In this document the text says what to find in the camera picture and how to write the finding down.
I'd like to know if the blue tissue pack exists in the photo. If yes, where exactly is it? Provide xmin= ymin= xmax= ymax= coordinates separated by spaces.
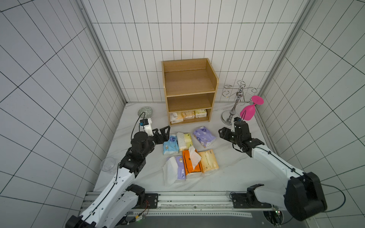
xmin=163 ymin=134 xmax=179 ymax=155

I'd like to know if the white green tissue pack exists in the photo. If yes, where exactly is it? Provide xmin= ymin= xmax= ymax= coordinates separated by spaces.
xmin=176 ymin=132 xmax=193 ymax=151

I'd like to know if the beige tissue pack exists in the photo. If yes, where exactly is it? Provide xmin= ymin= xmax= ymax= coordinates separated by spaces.
xmin=198 ymin=150 xmax=219 ymax=174

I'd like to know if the purple white tissue pack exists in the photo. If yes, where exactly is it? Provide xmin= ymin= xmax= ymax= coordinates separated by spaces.
xmin=163 ymin=156 xmax=186 ymax=186

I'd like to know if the orange tissue box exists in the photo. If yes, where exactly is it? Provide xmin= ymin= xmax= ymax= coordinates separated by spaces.
xmin=182 ymin=146 xmax=202 ymax=179

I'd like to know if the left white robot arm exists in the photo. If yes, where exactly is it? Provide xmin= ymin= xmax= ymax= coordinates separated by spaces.
xmin=65 ymin=126 xmax=170 ymax=228

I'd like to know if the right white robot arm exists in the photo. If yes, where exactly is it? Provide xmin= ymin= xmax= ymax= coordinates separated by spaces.
xmin=218 ymin=120 xmax=328 ymax=221

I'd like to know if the wooden three-tier shelf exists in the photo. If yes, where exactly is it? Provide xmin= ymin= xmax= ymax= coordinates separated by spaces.
xmin=162 ymin=58 xmax=219 ymax=125

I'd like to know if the pink plastic wine glass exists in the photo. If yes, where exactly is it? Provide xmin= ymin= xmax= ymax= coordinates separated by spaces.
xmin=240 ymin=96 xmax=264 ymax=121

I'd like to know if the chrome glass holder stand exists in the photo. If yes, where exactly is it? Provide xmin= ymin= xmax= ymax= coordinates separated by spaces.
xmin=221 ymin=80 xmax=258 ymax=126

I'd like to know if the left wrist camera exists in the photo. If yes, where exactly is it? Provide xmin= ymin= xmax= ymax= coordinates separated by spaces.
xmin=139 ymin=118 xmax=153 ymax=136

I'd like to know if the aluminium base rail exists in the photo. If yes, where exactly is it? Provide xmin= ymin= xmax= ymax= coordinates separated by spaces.
xmin=80 ymin=186 xmax=289 ymax=224

